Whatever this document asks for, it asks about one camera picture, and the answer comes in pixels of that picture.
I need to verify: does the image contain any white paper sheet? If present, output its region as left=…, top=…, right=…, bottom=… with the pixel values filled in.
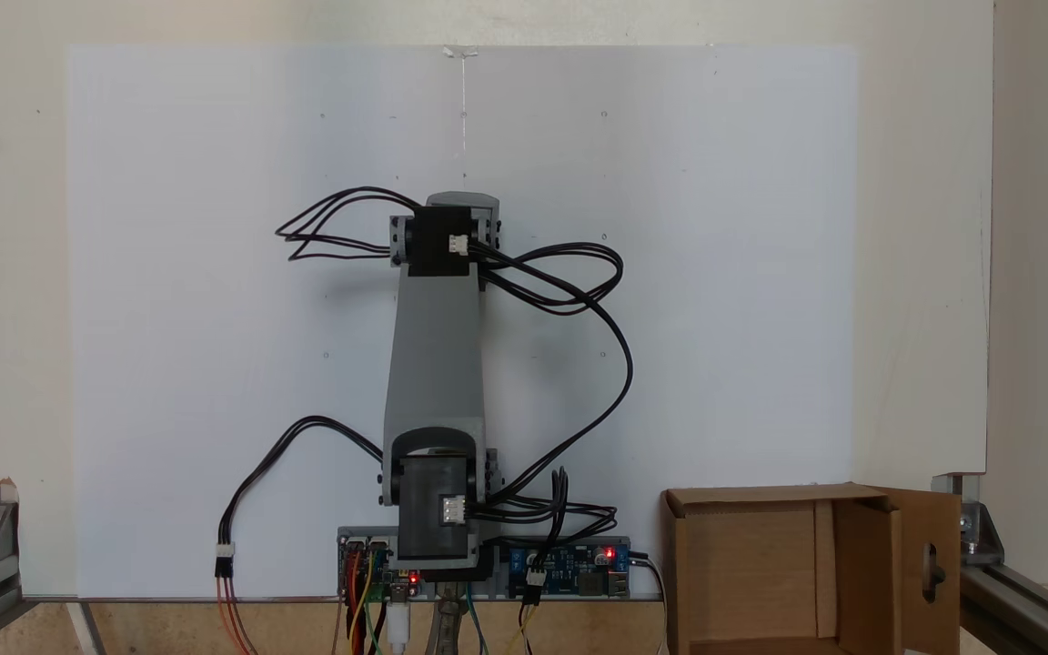
left=65, top=44, right=857, bottom=601

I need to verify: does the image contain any motor controller circuit board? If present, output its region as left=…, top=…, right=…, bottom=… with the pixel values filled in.
left=339, top=537, right=421, bottom=601

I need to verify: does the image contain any blue power circuit board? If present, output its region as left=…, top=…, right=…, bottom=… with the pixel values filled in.
left=508, top=541, right=631, bottom=599

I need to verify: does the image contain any grey mounting plate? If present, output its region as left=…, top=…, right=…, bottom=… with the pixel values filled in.
left=336, top=526, right=633, bottom=603

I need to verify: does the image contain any metal table clamp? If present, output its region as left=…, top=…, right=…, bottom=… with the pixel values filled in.
left=428, top=600, right=472, bottom=655

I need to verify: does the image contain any brown cardboard box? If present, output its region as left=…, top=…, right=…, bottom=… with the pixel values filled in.
left=660, top=482, right=962, bottom=655

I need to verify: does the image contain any black looped motor cable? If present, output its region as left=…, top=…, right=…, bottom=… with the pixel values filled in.
left=274, top=186, right=426, bottom=263
left=469, top=240, right=636, bottom=539

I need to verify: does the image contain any black yellow lead wire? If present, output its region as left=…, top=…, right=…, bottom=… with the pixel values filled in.
left=517, top=566, right=550, bottom=655

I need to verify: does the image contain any yellow jumper wire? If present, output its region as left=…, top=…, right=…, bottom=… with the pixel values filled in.
left=349, top=549, right=376, bottom=655

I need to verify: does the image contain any red jumper wire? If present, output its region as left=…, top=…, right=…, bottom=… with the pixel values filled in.
left=345, top=549, right=363, bottom=655

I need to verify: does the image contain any white usb cable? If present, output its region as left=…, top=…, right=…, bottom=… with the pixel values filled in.
left=387, top=600, right=412, bottom=655

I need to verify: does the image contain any black cable with white connector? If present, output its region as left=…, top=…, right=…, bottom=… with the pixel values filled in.
left=214, top=415, right=387, bottom=579

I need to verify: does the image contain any power supply cable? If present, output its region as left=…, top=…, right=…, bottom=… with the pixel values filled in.
left=629, top=555, right=672, bottom=655

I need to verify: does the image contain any green jumper wire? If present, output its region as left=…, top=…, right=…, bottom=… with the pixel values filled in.
left=366, top=582, right=390, bottom=655

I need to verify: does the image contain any red orange wire pair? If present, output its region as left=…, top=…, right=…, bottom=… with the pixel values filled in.
left=217, top=575, right=257, bottom=655

